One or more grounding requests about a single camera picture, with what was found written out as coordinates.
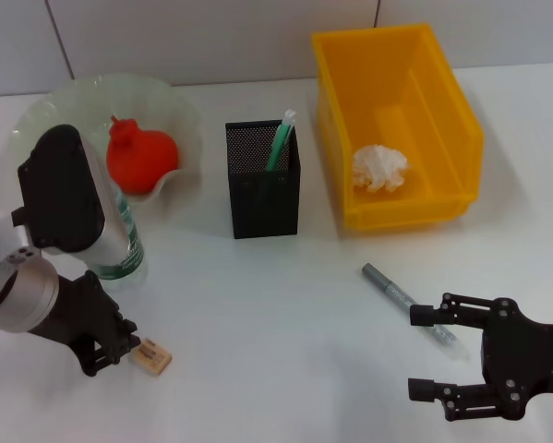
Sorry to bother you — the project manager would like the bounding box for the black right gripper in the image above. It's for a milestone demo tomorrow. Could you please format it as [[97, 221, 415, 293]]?
[[407, 292, 553, 422]]

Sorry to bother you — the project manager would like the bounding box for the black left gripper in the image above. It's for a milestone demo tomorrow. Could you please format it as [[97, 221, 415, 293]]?
[[28, 269, 141, 377]]

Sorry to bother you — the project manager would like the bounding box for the beige eraser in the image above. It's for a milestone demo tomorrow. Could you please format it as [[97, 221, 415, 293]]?
[[128, 337, 174, 377]]

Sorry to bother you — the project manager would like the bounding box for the green label water bottle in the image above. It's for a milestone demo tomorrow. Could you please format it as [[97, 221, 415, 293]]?
[[87, 184, 149, 292]]

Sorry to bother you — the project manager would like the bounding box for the silver marker pen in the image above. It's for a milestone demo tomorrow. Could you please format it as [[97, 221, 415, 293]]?
[[361, 262, 470, 362]]

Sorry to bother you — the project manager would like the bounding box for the red pomegranate toy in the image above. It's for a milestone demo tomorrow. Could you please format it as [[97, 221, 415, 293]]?
[[105, 114, 181, 195]]

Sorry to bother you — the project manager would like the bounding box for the white paper ball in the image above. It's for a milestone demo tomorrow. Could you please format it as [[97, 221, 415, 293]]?
[[352, 143, 412, 194]]

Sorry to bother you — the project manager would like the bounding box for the green utility knife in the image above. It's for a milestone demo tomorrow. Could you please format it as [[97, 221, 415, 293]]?
[[263, 109, 298, 173]]

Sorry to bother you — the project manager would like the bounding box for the black mesh pen holder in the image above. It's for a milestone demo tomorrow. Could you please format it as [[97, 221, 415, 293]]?
[[223, 118, 302, 240]]

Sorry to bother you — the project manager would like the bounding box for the pale green glass fruit plate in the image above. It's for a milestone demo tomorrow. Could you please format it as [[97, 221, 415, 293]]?
[[10, 73, 204, 205]]

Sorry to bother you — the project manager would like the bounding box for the yellow plastic bin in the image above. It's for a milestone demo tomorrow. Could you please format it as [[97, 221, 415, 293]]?
[[311, 22, 485, 232]]

